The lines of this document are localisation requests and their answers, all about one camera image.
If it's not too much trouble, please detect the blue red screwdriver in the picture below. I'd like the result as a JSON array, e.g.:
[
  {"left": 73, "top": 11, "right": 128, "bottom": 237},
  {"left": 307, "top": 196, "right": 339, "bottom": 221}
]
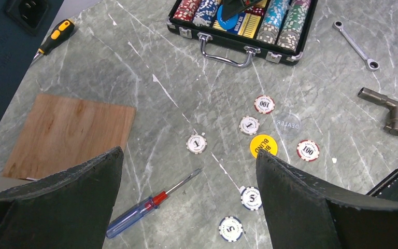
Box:
[{"left": 106, "top": 168, "right": 202, "bottom": 239}]

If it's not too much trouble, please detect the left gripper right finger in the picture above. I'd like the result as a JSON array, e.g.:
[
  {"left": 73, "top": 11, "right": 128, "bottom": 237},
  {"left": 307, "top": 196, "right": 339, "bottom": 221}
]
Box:
[{"left": 256, "top": 150, "right": 398, "bottom": 248}]

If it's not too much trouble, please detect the blue poker chip left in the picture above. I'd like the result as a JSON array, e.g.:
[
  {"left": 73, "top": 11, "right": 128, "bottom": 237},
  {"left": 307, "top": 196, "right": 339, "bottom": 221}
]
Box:
[{"left": 218, "top": 216, "right": 244, "bottom": 242}]

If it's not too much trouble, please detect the yellow big blind button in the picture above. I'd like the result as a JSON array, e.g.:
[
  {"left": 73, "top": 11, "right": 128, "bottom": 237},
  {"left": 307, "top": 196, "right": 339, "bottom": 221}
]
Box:
[{"left": 249, "top": 134, "right": 278, "bottom": 158}]

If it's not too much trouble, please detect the red poker chip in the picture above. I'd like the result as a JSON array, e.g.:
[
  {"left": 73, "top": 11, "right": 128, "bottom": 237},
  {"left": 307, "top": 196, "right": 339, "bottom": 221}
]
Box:
[
  {"left": 254, "top": 95, "right": 275, "bottom": 114},
  {"left": 296, "top": 140, "right": 320, "bottom": 162}
]

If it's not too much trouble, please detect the yellow black screwdriver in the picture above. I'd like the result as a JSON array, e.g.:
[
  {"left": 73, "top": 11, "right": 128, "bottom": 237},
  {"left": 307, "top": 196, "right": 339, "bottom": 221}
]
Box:
[{"left": 30, "top": 19, "right": 76, "bottom": 67}]

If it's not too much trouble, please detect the red poker chip lower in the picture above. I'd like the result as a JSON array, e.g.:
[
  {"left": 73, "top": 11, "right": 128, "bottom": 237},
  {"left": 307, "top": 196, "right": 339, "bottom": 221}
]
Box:
[{"left": 296, "top": 140, "right": 320, "bottom": 162}]

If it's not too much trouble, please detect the red poker chip upper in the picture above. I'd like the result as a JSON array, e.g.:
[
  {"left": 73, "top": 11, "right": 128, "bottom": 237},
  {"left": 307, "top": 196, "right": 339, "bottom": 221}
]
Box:
[{"left": 254, "top": 95, "right": 275, "bottom": 114}]

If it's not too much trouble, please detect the silver ratchet wrench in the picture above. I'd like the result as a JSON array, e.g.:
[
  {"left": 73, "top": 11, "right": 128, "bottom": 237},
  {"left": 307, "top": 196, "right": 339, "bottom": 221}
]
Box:
[{"left": 332, "top": 21, "right": 380, "bottom": 72}]

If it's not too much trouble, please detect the wooden board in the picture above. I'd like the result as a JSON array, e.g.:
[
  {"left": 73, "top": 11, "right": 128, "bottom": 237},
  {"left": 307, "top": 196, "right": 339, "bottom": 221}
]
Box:
[{"left": 3, "top": 93, "right": 136, "bottom": 179}]

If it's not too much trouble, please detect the dark grey rack server chassis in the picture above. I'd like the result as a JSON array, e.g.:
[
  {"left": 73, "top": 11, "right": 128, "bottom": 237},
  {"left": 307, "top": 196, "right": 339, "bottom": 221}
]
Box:
[{"left": 0, "top": 0, "right": 63, "bottom": 121}]

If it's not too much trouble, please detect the blue poker chip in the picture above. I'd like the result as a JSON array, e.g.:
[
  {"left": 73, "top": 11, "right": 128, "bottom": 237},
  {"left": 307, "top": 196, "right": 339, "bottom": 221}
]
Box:
[
  {"left": 240, "top": 186, "right": 262, "bottom": 211},
  {"left": 218, "top": 216, "right": 244, "bottom": 242}
]

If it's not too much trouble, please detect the grey poker chip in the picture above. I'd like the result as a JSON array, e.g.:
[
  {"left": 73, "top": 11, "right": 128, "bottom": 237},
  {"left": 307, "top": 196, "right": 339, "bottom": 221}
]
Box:
[
  {"left": 186, "top": 134, "right": 207, "bottom": 155},
  {"left": 239, "top": 116, "right": 260, "bottom": 135}
]

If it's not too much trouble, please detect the blue small blind button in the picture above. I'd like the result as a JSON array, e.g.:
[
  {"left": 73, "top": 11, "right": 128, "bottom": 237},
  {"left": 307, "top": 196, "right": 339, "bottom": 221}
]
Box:
[{"left": 216, "top": 5, "right": 239, "bottom": 31}]

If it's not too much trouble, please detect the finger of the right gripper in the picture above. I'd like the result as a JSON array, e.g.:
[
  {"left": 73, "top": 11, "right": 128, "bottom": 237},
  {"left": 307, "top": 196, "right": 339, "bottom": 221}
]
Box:
[{"left": 221, "top": 0, "right": 261, "bottom": 21}]

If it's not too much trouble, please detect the blue poker chip right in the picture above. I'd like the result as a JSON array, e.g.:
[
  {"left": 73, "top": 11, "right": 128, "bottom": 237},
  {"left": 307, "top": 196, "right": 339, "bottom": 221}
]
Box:
[{"left": 240, "top": 186, "right": 262, "bottom": 211}]

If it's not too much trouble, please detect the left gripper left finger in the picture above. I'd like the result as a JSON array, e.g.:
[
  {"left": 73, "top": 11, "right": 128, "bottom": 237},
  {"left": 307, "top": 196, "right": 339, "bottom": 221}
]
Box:
[{"left": 0, "top": 147, "right": 124, "bottom": 248}]

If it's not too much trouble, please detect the black poker chip case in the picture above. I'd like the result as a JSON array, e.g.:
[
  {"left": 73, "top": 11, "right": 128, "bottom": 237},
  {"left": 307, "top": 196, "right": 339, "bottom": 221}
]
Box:
[{"left": 166, "top": 1, "right": 318, "bottom": 68}]

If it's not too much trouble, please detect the clear dealer button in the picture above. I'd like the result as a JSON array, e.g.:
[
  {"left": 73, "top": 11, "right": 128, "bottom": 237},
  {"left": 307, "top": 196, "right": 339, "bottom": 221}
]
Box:
[{"left": 274, "top": 112, "right": 302, "bottom": 138}]

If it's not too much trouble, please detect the yellow blue card deck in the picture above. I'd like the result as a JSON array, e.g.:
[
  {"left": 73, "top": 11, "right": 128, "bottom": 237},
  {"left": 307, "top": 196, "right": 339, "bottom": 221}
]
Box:
[{"left": 212, "top": 12, "right": 261, "bottom": 38}]

